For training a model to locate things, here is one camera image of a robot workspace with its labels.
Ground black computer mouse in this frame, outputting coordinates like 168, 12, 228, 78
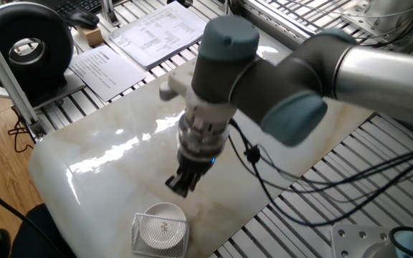
65, 9, 100, 30

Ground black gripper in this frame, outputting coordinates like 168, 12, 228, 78
165, 152, 217, 199

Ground small brown cardboard block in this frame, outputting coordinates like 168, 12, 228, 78
76, 25, 104, 48

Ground glossy marble-pattern board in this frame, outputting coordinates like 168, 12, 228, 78
29, 24, 378, 258

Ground small metal bracket post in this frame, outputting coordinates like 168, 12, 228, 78
100, 0, 121, 28

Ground black ring-shaped fan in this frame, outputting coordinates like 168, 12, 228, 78
0, 1, 75, 107

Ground thick black gripper cable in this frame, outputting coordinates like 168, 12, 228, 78
227, 118, 413, 229

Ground silver cylindrical pedestal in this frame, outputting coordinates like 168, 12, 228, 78
341, 0, 413, 53

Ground white flower-print plate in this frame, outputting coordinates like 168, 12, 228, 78
138, 202, 188, 251

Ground stapled printed paper stack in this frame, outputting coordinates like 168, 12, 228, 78
108, 1, 207, 71

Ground aluminium frame post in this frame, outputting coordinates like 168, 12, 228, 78
0, 12, 48, 139

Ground white wire mesh holder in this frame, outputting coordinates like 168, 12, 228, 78
130, 213, 190, 258

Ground black keyboard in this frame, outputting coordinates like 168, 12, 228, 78
54, 0, 103, 19

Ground grey flat base plate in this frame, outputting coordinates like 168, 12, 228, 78
11, 68, 87, 110

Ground tangled thin black wires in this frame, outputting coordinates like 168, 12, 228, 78
7, 120, 35, 153

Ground single printed paper sheet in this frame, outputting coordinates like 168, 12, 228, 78
68, 44, 147, 103

